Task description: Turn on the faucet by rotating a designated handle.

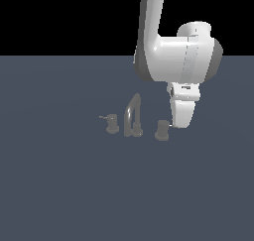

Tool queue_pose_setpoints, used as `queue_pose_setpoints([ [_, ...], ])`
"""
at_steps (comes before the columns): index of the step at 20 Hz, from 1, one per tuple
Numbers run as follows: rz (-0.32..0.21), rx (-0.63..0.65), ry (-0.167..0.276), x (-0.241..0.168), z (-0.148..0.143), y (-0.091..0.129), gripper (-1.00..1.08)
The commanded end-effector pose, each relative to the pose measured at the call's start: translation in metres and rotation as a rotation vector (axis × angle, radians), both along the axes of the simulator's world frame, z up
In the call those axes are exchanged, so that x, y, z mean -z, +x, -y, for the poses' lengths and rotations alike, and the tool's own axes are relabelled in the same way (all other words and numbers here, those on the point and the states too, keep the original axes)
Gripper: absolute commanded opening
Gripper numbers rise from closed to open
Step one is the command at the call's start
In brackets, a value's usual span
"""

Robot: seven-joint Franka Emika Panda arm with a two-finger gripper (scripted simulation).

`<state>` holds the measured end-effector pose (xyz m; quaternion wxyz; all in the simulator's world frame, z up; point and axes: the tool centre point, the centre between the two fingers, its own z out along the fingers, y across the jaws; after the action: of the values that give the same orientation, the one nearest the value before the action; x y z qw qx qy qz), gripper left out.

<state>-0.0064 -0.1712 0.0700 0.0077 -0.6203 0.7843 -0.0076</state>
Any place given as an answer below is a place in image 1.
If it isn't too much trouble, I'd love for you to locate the grey curved faucet spout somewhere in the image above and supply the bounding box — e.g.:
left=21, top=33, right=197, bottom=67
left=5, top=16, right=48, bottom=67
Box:
left=123, top=92, right=144, bottom=138

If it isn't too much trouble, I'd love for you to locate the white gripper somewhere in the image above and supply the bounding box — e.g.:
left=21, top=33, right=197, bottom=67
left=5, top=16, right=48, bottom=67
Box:
left=166, top=81, right=201, bottom=129

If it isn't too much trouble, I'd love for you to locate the grey faucet handle with lever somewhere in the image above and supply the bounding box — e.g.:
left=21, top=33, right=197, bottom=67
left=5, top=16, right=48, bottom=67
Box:
left=154, top=119, right=174, bottom=142
left=98, top=113, right=120, bottom=135

